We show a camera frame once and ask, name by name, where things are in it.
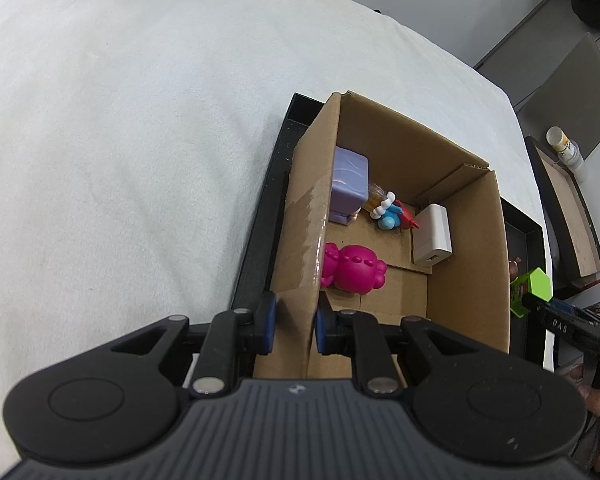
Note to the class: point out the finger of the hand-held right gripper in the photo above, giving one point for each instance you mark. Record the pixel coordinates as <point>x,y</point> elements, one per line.
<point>562,321</point>

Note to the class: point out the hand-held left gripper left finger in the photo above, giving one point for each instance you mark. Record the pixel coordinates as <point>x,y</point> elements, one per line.
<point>267,322</point>

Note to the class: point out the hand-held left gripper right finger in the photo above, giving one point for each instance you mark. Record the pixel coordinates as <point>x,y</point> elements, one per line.
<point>321,330</point>

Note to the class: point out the green hexagonal box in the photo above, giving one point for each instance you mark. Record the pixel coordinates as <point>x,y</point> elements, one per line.
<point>537,285</point>

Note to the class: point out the pink toy figure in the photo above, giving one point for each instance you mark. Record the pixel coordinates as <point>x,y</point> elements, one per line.
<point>355,270</point>

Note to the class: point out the black tray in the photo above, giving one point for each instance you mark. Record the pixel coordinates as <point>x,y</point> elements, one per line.
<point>265,240</point>

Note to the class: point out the brown cardboard box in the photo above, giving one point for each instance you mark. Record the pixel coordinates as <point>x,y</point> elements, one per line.
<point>465,260</point>

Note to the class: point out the blue and red toy figure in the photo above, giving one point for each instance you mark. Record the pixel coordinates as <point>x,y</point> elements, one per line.
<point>390,220</point>

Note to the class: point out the small clear amber bottle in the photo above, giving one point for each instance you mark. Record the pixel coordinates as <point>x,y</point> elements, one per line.
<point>372,200</point>

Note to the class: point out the white charger plug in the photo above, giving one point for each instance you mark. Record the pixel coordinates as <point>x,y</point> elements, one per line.
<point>432,235</point>

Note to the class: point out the purple box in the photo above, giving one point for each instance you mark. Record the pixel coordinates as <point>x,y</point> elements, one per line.
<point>347,180</point>

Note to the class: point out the brown toy figure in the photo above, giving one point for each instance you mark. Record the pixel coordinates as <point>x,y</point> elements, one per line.
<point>515,270</point>

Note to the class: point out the black shallow box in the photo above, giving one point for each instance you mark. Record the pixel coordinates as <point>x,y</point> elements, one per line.
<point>565,210</point>

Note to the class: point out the white bottle with label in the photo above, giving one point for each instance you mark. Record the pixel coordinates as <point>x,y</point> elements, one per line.
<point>562,146</point>

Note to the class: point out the grey board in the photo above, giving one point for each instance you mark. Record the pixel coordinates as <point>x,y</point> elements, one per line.
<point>575,95</point>

